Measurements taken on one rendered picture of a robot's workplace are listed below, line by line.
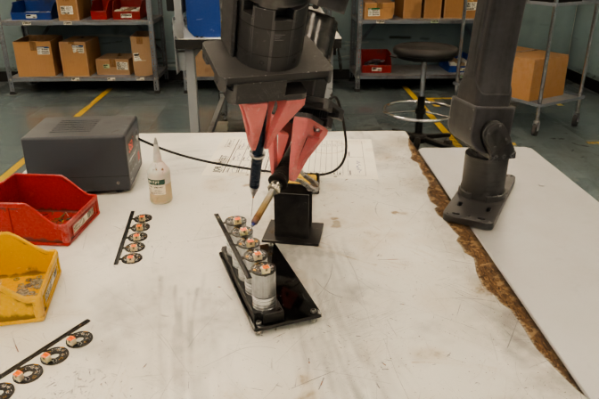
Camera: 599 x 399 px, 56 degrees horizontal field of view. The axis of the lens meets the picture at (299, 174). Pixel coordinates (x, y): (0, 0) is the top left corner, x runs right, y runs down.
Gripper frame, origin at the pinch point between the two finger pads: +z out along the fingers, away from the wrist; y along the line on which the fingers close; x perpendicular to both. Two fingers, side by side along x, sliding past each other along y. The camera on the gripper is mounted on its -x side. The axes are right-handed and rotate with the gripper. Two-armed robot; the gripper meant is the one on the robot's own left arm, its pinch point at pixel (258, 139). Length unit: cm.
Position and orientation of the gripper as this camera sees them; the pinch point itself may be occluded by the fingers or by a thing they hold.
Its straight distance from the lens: 55.2
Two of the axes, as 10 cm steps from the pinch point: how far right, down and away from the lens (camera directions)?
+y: -9.3, 1.3, -3.6
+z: -1.3, 7.6, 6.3
